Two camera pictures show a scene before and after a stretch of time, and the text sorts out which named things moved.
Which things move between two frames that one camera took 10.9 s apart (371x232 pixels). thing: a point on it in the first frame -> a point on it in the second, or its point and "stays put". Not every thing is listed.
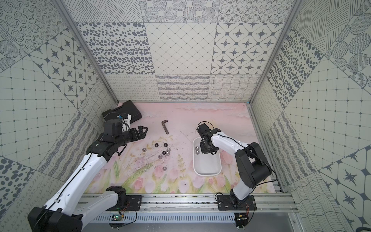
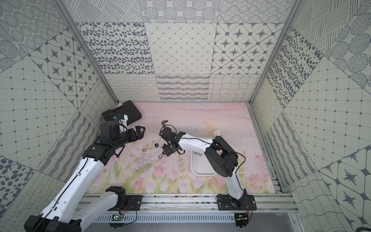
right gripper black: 204,151 -> 167,152
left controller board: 116,217 stays put
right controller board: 241,220 stays put
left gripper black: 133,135 stays put
